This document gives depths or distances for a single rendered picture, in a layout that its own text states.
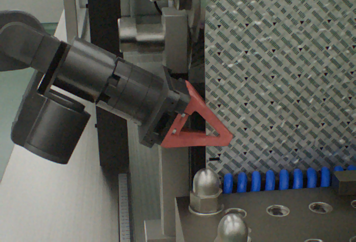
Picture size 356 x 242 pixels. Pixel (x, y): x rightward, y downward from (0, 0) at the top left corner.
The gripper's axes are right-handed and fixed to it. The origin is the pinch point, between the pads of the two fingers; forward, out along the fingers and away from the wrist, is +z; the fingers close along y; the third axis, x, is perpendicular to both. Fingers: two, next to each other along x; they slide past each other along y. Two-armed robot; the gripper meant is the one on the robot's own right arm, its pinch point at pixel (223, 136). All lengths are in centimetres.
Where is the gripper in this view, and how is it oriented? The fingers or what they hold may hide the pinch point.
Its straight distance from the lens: 70.2
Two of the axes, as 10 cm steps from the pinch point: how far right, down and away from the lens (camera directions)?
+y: 0.9, 3.3, -9.4
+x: 4.7, -8.4, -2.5
